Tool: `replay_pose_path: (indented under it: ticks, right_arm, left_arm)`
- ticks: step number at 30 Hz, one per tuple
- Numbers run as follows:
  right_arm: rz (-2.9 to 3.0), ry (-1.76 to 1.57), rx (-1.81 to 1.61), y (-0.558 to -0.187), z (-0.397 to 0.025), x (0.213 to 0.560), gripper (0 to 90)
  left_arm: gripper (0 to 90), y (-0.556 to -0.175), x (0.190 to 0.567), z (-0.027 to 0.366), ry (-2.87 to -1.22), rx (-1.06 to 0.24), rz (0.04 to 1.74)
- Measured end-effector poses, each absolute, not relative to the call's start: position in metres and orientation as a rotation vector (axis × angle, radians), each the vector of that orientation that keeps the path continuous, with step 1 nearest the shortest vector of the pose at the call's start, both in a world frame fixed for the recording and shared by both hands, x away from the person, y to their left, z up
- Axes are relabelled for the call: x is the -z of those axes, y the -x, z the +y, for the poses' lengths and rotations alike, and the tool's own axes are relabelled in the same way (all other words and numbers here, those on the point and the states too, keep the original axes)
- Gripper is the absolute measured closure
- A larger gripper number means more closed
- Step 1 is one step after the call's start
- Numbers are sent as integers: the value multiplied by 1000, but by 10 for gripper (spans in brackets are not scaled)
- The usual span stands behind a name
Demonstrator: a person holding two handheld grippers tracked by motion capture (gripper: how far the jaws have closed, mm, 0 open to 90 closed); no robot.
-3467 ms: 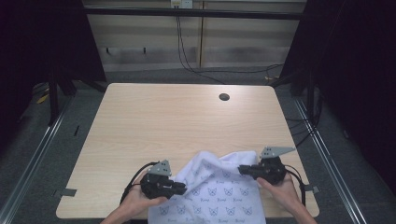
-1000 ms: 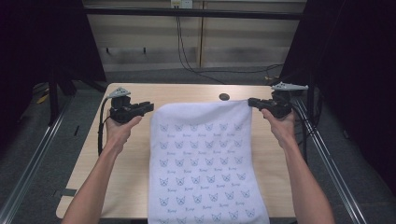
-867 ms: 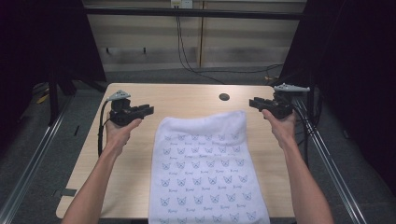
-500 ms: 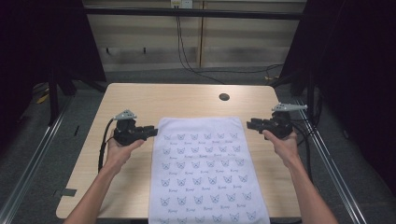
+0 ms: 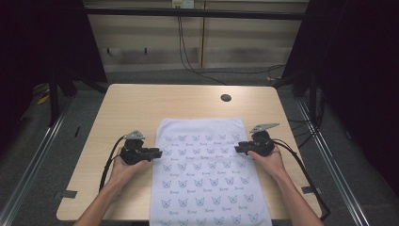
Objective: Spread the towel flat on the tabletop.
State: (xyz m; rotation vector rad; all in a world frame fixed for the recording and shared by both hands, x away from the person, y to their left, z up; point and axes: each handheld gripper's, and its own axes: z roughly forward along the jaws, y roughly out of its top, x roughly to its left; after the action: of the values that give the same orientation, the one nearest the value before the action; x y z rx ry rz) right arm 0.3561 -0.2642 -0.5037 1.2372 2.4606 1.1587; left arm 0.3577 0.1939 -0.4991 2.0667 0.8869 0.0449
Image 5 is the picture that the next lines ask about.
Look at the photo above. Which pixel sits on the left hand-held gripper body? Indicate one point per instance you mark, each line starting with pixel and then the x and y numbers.
pixel 133 150

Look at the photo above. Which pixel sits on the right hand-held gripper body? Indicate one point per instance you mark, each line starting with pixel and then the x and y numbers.
pixel 262 142

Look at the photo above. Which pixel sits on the white towel with cat print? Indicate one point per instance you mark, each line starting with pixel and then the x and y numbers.
pixel 204 188

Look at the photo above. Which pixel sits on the person's left hand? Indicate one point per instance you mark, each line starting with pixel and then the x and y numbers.
pixel 124 172

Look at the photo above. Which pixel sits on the person's right hand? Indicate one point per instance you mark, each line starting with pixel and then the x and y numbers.
pixel 271 164

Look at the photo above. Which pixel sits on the round grey table grommet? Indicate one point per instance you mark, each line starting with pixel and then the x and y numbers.
pixel 226 97

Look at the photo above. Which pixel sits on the grey tape strip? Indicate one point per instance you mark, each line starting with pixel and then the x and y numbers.
pixel 66 194
pixel 310 189

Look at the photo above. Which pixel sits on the black stand leg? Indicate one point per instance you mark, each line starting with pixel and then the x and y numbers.
pixel 54 103

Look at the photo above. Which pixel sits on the yellow object on floor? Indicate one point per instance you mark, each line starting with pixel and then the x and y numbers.
pixel 43 100

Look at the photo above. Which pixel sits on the dark curtain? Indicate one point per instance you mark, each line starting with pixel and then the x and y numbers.
pixel 40 40
pixel 360 78

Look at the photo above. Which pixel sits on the metal floor rail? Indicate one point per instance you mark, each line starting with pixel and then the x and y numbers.
pixel 31 171
pixel 332 166

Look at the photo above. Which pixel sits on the black horizontal frame bar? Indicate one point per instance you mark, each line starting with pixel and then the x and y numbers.
pixel 188 12

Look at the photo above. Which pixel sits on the white wall socket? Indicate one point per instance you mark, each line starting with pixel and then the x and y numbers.
pixel 183 3

